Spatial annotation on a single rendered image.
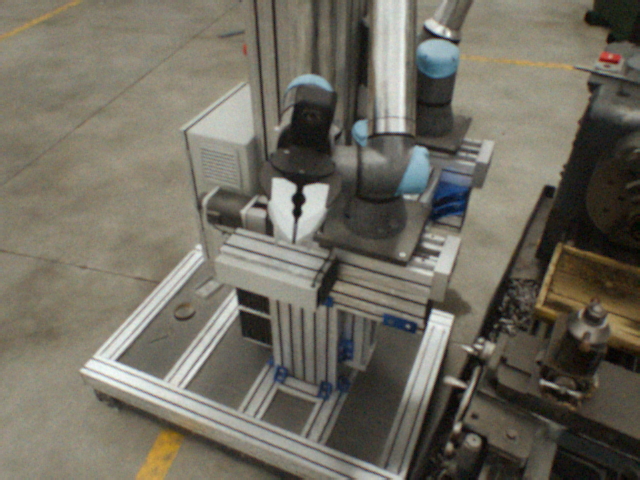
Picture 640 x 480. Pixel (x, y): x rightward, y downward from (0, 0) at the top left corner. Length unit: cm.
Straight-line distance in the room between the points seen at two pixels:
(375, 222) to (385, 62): 41
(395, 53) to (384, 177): 19
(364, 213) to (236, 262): 33
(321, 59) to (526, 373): 77
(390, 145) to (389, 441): 131
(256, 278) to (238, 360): 96
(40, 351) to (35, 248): 78
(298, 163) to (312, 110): 6
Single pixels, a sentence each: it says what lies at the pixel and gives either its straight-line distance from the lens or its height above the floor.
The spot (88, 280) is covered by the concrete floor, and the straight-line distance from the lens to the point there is 298.
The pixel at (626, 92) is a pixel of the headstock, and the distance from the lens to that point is 182.
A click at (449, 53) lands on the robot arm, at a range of 153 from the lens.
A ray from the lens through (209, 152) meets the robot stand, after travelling 146.
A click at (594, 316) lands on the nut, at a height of 117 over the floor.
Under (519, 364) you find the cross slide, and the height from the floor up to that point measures 97.
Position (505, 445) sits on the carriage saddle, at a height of 91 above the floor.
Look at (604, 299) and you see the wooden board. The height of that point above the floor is 89.
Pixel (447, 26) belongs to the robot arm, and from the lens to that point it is 163.
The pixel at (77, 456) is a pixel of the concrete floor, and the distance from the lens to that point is 234.
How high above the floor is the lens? 191
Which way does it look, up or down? 40 degrees down
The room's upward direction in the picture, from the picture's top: straight up
